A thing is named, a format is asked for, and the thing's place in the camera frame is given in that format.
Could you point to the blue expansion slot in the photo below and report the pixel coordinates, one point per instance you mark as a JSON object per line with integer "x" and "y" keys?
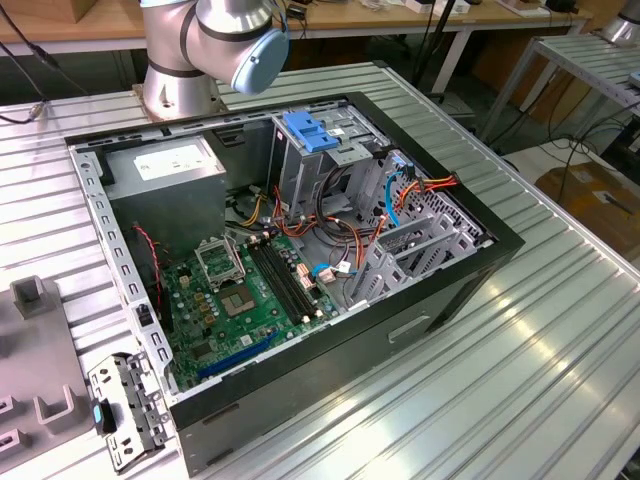
{"x": 235, "y": 357}

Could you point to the grey metal disk bay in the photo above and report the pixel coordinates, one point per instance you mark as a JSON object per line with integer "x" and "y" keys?
{"x": 435, "y": 235}

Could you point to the CPU socket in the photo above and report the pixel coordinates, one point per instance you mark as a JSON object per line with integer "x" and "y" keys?
{"x": 237, "y": 302}

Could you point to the small black case latch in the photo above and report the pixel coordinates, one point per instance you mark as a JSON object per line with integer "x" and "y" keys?
{"x": 144, "y": 316}

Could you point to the black clip with teal tab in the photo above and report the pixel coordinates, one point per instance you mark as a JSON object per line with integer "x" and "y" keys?
{"x": 106, "y": 417}

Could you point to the grey optical drive cage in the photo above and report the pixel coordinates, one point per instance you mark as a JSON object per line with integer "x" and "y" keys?
{"x": 295, "y": 170}

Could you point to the metal slat side table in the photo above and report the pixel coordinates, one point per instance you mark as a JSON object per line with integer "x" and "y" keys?
{"x": 575, "y": 55}

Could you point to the black open PC case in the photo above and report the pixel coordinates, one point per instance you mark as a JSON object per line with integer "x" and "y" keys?
{"x": 320, "y": 370}

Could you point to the brown cardboard box on desk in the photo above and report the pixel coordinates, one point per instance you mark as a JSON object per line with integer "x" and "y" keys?
{"x": 80, "y": 10}

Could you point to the blue plastic drive latch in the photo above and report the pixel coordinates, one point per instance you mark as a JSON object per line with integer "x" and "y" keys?
{"x": 310, "y": 135}

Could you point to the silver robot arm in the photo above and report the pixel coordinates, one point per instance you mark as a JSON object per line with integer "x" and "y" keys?
{"x": 175, "y": 85}

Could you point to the white power strip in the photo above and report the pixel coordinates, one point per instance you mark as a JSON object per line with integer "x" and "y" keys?
{"x": 417, "y": 6}

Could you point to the green motherboard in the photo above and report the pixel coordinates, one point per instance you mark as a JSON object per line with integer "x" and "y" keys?
{"x": 260, "y": 325}

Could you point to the grey power supply unit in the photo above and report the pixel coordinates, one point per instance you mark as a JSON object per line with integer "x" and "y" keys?
{"x": 165, "y": 210}

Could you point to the black RAM slot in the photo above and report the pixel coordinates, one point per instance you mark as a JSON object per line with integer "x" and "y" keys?
{"x": 280, "y": 282}
{"x": 292, "y": 275}

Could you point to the black stand pole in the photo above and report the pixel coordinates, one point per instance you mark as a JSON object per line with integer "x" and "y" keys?
{"x": 436, "y": 35}

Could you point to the large brown cardboard box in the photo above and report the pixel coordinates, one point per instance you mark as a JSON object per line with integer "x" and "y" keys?
{"x": 595, "y": 210}

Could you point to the metal card retention bracket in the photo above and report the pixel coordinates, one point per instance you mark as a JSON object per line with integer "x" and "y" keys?
{"x": 145, "y": 410}

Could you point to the wooden desk with white legs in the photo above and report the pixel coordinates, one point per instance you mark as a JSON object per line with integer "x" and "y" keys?
{"x": 360, "y": 17}

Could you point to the grey parts rack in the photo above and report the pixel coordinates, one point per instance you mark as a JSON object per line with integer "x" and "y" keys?
{"x": 35, "y": 360}

